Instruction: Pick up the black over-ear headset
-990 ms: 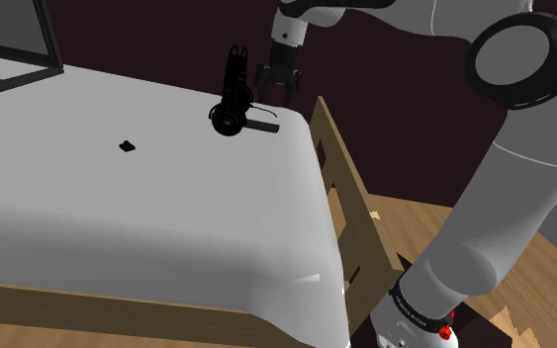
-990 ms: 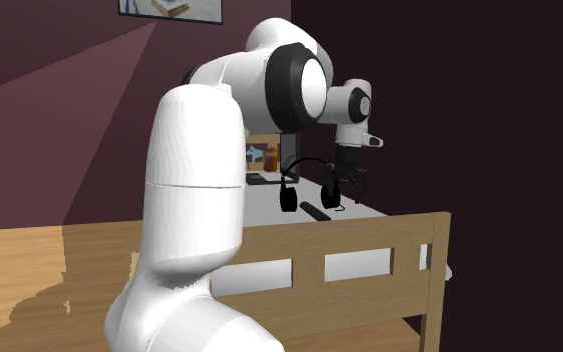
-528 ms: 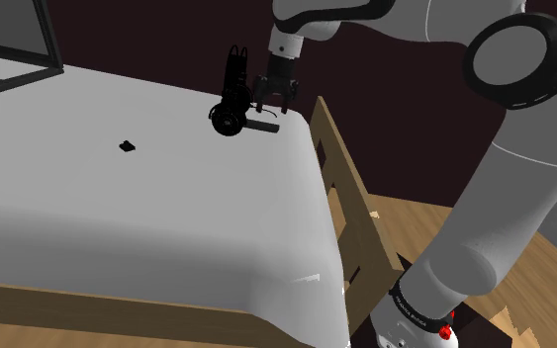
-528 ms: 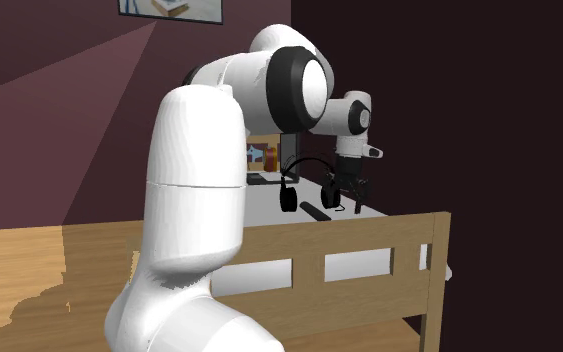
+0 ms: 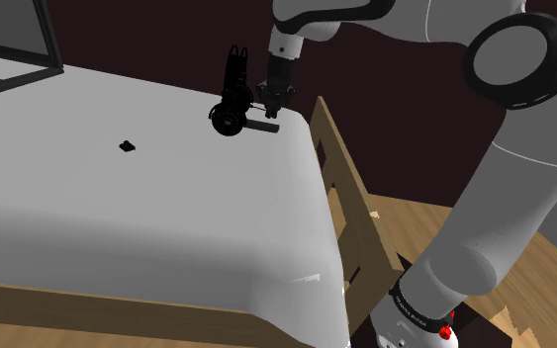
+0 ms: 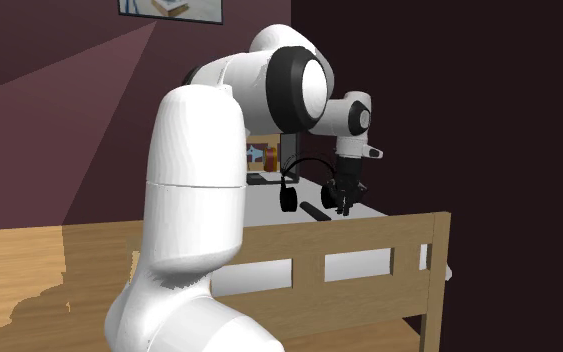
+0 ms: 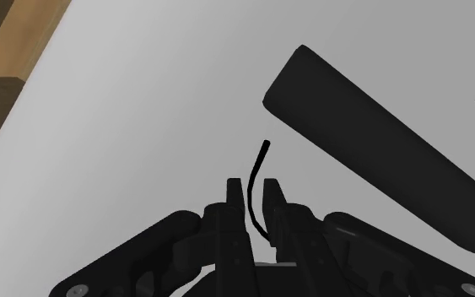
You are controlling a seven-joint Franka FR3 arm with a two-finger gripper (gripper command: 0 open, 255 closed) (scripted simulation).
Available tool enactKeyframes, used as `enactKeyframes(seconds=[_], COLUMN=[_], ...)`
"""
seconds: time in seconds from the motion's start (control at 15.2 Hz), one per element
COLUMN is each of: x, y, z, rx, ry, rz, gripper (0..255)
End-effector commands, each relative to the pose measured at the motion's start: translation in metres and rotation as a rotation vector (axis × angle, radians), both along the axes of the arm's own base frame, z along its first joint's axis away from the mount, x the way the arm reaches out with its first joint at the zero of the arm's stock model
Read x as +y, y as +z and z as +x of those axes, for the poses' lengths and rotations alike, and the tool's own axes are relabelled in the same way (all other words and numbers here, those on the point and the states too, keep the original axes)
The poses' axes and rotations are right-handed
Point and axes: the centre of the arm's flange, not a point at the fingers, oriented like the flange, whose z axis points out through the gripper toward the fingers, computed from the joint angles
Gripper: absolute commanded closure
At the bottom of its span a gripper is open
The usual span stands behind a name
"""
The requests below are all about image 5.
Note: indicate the small black flat object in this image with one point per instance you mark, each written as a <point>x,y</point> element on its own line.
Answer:
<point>127,146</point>

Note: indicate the black headphones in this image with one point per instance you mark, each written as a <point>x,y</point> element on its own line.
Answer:
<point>230,113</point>

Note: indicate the black laptop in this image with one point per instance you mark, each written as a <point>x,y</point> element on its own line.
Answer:
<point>12,29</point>

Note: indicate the black flat bar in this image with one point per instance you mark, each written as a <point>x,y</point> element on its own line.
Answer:
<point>264,127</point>

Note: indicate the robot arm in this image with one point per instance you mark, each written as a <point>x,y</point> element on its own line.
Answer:
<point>509,192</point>

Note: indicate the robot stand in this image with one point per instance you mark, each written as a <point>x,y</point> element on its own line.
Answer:
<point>485,332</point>

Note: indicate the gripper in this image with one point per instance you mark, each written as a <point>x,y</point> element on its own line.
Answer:
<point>281,72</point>

